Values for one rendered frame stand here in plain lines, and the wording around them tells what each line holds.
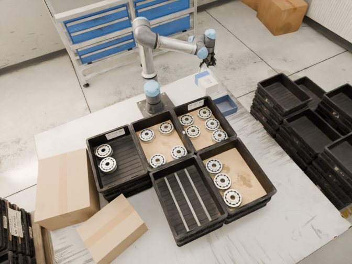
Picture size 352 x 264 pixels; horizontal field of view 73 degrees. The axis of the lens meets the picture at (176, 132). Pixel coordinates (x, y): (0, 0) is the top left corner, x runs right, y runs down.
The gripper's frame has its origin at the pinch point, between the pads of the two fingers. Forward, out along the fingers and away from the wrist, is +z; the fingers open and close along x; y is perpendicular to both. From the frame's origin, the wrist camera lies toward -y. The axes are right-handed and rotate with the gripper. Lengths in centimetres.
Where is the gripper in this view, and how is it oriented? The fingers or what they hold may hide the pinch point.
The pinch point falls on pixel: (206, 69)
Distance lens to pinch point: 202.1
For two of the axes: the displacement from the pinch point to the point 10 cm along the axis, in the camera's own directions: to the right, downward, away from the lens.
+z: 0.5, 5.8, 8.2
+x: 8.9, -3.9, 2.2
